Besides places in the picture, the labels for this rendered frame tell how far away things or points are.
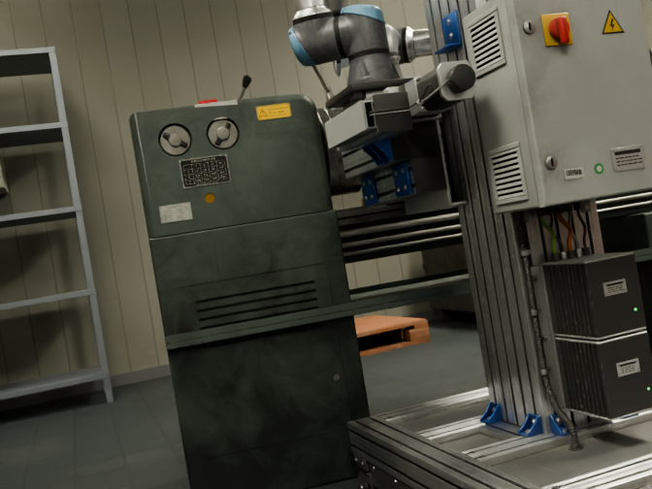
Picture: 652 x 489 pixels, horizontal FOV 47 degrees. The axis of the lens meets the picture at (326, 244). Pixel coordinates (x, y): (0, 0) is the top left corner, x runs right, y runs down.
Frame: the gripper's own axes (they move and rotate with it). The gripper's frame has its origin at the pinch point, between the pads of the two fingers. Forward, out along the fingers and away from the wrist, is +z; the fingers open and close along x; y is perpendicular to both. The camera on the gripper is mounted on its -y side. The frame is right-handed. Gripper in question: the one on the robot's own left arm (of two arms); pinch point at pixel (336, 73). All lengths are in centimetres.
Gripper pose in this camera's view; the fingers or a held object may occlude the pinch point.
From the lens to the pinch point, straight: 266.4
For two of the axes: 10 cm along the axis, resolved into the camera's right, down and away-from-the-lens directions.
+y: 9.7, -1.6, 1.9
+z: 0.9, 9.4, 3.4
